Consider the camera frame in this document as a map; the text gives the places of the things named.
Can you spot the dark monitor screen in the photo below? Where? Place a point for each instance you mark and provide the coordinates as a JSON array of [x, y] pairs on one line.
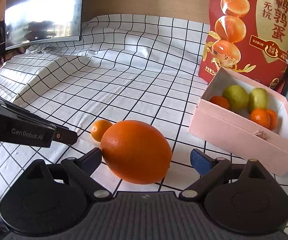
[[29, 22]]

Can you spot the red quail egg bag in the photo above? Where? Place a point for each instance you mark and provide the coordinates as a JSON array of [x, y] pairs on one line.
[[249, 37]]

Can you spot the small kumquat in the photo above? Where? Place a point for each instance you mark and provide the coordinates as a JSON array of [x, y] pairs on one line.
[[98, 129]]

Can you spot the large orange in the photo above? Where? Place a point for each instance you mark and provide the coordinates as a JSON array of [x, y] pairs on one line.
[[136, 152]]

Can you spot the pink gift box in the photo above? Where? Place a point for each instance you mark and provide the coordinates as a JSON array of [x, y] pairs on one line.
[[234, 132]]

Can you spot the white black grid cloth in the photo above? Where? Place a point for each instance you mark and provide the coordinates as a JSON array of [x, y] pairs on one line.
[[125, 67]]

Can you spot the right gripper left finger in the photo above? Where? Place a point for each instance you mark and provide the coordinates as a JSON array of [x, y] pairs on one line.
[[81, 169]]

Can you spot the green pear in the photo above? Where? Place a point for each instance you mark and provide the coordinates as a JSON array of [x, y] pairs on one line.
[[237, 97], [258, 99]]

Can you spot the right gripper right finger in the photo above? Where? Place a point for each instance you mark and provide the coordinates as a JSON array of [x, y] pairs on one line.
[[212, 173]]

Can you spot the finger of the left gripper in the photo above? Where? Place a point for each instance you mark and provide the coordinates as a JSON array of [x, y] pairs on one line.
[[61, 134]]

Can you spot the mandarin with rough skin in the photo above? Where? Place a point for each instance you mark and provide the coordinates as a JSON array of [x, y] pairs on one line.
[[220, 101]]

